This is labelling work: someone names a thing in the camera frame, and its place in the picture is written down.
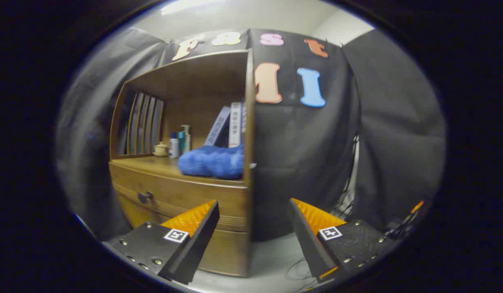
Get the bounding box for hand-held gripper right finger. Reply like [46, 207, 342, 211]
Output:
[287, 198, 400, 284]

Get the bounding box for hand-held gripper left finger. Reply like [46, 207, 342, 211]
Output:
[103, 199, 220, 285]

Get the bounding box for wooden drawer with black knob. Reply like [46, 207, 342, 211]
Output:
[110, 161, 248, 233]

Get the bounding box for wooden countertop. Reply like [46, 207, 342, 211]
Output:
[112, 157, 246, 187]

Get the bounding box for wooden cabinet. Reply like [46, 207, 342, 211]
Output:
[109, 49, 256, 278]

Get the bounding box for blue folded towel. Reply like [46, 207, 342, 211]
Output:
[177, 144, 244, 180]

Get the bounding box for dark device with orange part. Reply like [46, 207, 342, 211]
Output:
[384, 200, 425, 241]

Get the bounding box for white lotion bottle blue cap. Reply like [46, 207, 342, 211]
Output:
[169, 131, 180, 159]

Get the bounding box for blue pump bottle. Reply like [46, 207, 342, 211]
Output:
[178, 125, 191, 155]

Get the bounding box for grey leaning book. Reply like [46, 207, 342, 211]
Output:
[204, 106, 231, 147]

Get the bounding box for white spine book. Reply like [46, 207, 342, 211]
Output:
[229, 102, 242, 148]

